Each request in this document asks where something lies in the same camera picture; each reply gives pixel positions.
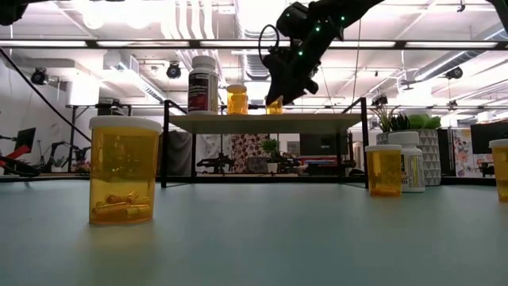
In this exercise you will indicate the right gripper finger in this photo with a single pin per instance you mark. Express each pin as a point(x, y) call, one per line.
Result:
point(285, 89)

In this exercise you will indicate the orange pill bottle white cap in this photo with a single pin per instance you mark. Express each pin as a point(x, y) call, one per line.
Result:
point(501, 171)
point(383, 171)
point(237, 101)
point(274, 108)
point(123, 171)

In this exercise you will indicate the large white bottle dark label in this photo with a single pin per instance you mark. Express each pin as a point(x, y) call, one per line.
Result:
point(203, 85)

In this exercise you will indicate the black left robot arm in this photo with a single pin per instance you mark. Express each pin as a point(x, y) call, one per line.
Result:
point(12, 10)

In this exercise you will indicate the black background robot arm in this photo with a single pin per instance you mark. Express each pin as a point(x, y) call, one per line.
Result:
point(216, 163)

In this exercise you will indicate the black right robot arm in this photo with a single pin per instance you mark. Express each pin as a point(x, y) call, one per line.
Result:
point(349, 10)

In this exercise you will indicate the small white medicine bottle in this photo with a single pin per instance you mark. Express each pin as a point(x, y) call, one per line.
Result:
point(412, 167)

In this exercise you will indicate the small background potted plant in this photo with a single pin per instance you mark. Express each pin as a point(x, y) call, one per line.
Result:
point(272, 153)

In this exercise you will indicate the floral patterned panel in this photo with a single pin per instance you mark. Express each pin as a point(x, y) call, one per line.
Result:
point(246, 149)
point(462, 153)

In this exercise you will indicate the black ceiling spotlight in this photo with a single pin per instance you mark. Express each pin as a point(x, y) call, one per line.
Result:
point(453, 72)
point(173, 70)
point(39, 76)

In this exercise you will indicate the green table mat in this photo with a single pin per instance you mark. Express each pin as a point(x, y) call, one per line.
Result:
point(254, 238)

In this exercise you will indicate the green succulent in white pot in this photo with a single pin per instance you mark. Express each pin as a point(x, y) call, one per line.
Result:
point(430, 159)

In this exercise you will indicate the black background monitor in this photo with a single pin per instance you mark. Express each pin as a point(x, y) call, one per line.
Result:
point(489, 137)

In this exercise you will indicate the small black background screen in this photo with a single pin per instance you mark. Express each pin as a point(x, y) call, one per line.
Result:
point(25, 138)

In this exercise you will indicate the wooden shelf black metal frame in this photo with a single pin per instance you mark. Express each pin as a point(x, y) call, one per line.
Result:
point(270, 124)

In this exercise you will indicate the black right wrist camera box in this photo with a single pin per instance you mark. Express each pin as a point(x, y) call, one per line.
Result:
point(293, 20)

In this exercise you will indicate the black aluminium table frame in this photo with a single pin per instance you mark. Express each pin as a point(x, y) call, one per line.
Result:
point(47, 178)

